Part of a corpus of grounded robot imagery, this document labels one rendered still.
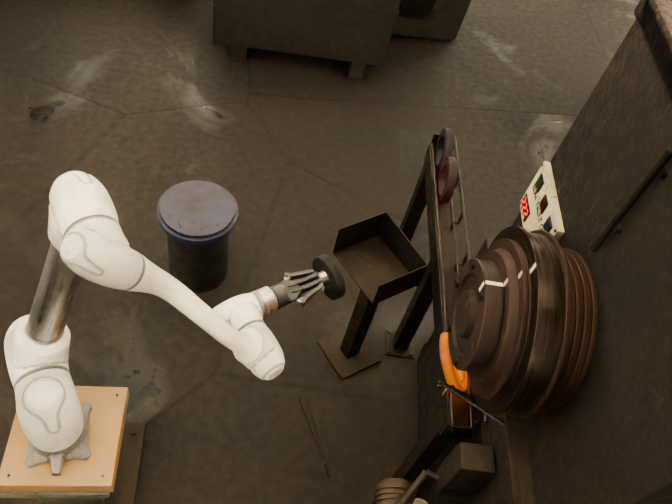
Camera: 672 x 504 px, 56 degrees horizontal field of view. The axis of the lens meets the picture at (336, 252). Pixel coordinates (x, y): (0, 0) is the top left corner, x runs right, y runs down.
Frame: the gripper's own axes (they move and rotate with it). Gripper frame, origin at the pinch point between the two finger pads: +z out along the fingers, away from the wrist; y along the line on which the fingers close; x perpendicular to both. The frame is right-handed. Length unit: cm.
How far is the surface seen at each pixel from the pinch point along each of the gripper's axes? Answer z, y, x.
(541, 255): 20, 49, 61
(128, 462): -78, 3, -66
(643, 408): 9, 87, 65
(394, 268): 28.8, 1.2, -13.7
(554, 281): 17, 56, 61
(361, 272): 16.9, -2.6, -13.4
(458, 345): 6, 49, 30
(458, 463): -2, 71, 6
